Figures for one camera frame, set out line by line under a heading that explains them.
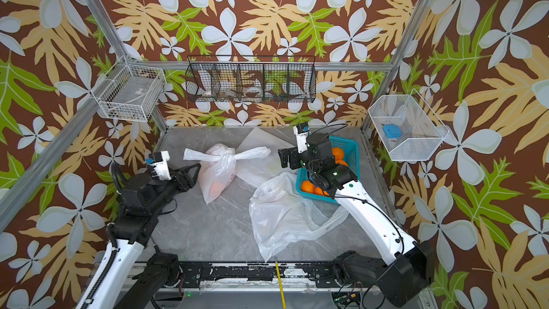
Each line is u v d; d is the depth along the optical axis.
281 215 0.84
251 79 0.97
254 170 1.02
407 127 0.84
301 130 0.64
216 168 0.85
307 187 0.90
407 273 0.38
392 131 0.84
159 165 0.62
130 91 0.85
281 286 0.73
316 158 0.57
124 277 0.47
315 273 0.75
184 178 0.63
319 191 0.90
